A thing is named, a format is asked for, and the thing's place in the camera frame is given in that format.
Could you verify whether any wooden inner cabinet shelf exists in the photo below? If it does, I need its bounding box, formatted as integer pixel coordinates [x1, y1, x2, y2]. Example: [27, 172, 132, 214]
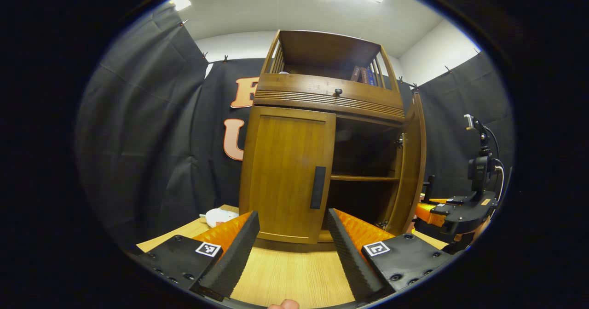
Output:
[330, 175, 400, 182]

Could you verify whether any wooden double-door shoe cabinet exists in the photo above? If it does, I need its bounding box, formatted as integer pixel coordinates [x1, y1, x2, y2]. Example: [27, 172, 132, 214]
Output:
[238, 29, 427, 245]

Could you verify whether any wooden cabinet door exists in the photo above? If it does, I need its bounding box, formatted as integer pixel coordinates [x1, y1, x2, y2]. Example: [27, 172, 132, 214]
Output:
[239, 106, 336, 244]
[386, 93, 427, 236]

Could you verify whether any white plastic packet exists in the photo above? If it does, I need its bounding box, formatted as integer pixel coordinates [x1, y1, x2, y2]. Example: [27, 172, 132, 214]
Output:
[199, 208, 239, 228]

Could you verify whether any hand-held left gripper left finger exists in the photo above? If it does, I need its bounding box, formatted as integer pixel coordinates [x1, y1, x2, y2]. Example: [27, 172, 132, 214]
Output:
[133, 211, 260, 300]

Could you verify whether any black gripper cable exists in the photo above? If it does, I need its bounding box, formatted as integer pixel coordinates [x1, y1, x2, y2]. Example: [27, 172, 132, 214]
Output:
[485, 127, 505, 204]

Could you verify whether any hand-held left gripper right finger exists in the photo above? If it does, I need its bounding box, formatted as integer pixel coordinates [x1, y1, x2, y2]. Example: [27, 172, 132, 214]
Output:
[327, 208, 454, 303]

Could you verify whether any wooden cabinet drawer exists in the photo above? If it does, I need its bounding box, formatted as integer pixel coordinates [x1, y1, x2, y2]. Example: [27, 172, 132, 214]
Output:
[254, 73, 405, 118]

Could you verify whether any black door handle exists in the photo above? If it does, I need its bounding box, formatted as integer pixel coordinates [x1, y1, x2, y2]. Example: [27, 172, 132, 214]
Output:
[310, 166, 327, 210]

